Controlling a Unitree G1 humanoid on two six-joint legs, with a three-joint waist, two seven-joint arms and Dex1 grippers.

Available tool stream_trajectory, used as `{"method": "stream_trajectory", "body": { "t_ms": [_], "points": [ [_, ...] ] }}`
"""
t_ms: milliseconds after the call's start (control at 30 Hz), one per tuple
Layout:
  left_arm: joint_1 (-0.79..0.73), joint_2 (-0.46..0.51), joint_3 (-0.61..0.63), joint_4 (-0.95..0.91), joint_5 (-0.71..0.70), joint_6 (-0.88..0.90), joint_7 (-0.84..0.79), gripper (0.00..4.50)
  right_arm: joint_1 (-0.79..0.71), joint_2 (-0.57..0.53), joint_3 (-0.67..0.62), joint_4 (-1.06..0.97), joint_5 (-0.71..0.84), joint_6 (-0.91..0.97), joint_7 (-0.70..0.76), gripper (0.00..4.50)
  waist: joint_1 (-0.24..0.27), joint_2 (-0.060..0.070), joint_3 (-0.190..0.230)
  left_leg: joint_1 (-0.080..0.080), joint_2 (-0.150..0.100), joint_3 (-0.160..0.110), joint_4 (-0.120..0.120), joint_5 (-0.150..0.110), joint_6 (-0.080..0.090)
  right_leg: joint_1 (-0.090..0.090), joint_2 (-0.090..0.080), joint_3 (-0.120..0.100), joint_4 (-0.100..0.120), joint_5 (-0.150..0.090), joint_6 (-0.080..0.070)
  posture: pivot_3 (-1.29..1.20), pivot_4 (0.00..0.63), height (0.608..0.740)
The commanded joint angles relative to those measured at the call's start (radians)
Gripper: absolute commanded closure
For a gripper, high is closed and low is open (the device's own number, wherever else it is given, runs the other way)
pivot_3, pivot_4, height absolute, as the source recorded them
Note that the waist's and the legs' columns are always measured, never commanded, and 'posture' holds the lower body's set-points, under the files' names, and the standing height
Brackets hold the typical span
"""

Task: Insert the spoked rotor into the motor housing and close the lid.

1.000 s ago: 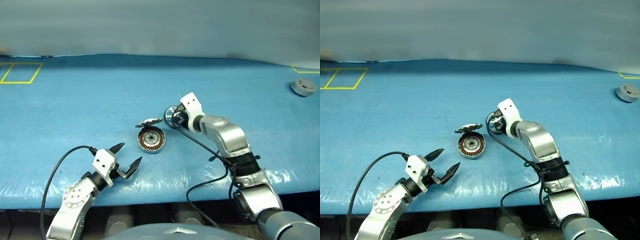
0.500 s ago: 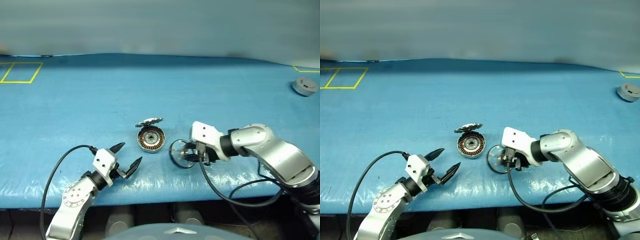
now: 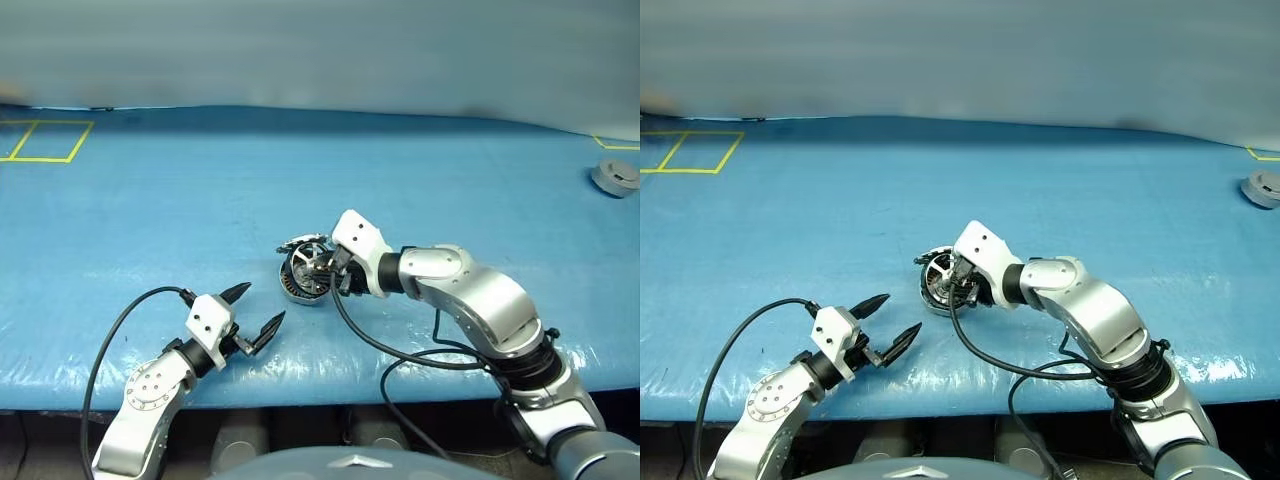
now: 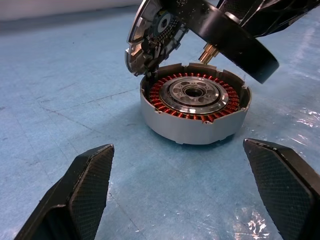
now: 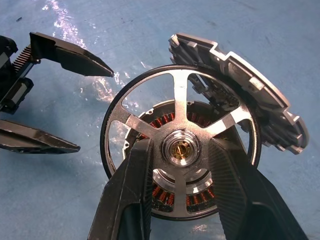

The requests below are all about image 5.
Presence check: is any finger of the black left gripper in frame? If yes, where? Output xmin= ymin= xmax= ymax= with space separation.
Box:
xmin=0 ymin=119 xmax=81 ymax=155
xmin=29 ymin=31 xmax=115 ymax=78

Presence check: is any silver motor stator housing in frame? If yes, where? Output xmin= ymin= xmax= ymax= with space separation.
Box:
xmin=121 ymin=99 xmax=248 ymax=216

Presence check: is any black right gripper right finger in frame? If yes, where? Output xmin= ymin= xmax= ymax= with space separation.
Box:
xmin=208 ymin=124 xmax=310 ymax=240

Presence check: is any black disc with brass shaft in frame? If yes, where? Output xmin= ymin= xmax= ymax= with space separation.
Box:
xmin=99 ymin=64 xmax=263 ymax=221

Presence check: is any grey metal cover plate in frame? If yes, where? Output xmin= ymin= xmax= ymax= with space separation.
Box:
xmin=167 ymin=32 xmax=310 ymax=156

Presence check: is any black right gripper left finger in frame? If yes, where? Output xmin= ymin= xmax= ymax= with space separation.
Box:
xmin=87 ymin=138 xmax=154 ymax=240

